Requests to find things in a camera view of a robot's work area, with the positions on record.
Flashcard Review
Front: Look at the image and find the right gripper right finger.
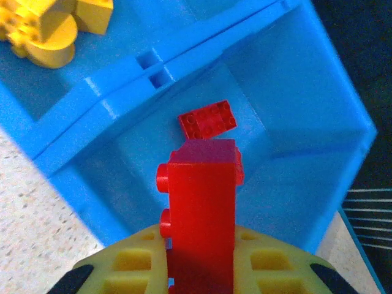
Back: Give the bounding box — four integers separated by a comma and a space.
232, 225, 361, 294

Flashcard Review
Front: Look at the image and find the red lego brick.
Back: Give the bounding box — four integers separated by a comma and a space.
177, 100, 238, 141
155, 138, 244, 294

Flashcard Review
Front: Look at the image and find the blue three-compartment bin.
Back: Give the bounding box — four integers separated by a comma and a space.
0, 0, 379, 255

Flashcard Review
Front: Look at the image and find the yellow lego brick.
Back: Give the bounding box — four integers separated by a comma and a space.
0, 0, 62, 42
74, 0, 113, 34

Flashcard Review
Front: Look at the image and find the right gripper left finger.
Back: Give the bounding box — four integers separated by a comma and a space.
50, 223, 172, 294

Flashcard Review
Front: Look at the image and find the round yellow lego piece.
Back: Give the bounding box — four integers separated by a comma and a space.
6, 13, 77, 69

